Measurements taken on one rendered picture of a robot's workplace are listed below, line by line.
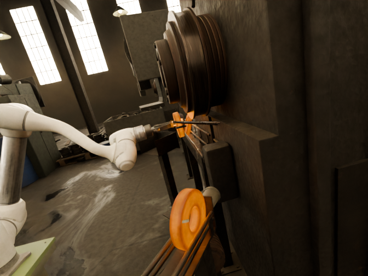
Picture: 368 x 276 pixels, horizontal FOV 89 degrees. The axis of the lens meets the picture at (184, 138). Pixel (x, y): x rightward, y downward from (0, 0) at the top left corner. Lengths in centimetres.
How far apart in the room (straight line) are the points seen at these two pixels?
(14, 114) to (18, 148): 26
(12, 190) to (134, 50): 274
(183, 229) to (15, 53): 1275
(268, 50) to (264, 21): 6
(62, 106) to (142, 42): 901
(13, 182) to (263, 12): 137
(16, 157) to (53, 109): 1097
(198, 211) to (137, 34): 330
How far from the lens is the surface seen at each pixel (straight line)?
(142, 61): 352
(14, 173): 139
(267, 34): 53
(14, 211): 144
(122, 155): 98
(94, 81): 1142
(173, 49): 78
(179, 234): 49
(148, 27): 366
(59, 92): 1205
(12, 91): 863
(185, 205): 49
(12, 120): 116
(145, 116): 331
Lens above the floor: 105
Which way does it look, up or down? 16 degrees down
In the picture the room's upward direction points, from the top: 13 degrees counter-clockwise
